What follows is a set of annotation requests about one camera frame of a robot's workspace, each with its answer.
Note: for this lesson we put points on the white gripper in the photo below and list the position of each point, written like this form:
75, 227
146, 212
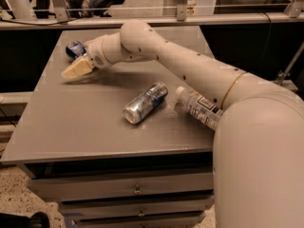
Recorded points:
96, 52

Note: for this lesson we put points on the blue pepsi can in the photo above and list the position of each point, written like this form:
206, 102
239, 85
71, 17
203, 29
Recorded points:
75, 49

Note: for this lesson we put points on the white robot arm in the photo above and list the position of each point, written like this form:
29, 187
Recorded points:
258, 150

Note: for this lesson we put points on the silver blue slim can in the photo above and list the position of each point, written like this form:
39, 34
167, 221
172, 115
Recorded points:
136, 110

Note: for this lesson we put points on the grey drawer cabinet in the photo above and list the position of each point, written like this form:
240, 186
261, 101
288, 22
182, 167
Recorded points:
78, 149

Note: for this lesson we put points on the clear plastic water bottle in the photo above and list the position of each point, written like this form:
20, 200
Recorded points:
198, 106

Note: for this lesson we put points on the grey metal rail frame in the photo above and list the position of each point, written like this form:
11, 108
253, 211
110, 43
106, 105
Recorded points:
25, 18

